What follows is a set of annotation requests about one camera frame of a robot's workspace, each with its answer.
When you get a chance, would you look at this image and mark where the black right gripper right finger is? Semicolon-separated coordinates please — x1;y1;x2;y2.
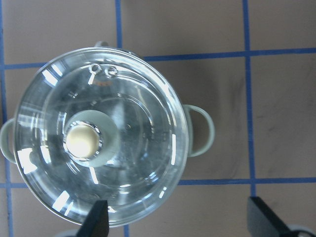
247;197;296;237

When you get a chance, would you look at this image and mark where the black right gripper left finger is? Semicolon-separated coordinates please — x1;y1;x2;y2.
75;200;109;237

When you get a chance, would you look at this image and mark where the glass pot lid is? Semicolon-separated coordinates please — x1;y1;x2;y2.
13;47;190;227

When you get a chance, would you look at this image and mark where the pale green electric pot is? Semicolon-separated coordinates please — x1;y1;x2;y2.
0;40;215;228

